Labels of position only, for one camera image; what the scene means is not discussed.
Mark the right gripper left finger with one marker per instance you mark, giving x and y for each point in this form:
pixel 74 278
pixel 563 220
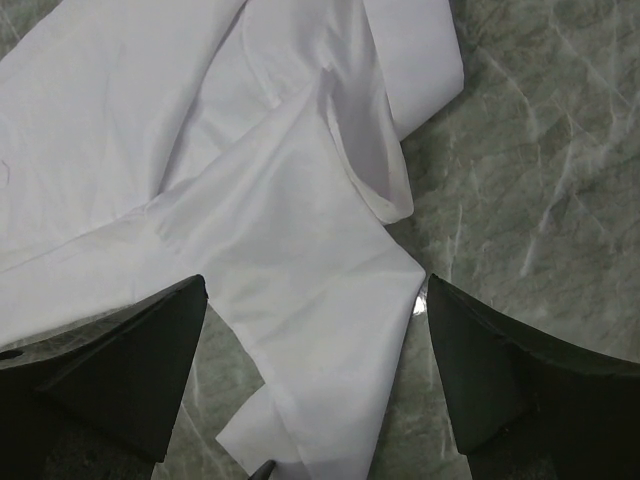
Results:
pixel 105 409

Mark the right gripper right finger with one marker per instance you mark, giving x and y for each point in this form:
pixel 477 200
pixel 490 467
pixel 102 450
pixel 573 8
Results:
pixel 524 404

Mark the white long sleeve shirt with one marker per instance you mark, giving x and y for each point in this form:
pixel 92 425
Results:
pixel 255 143

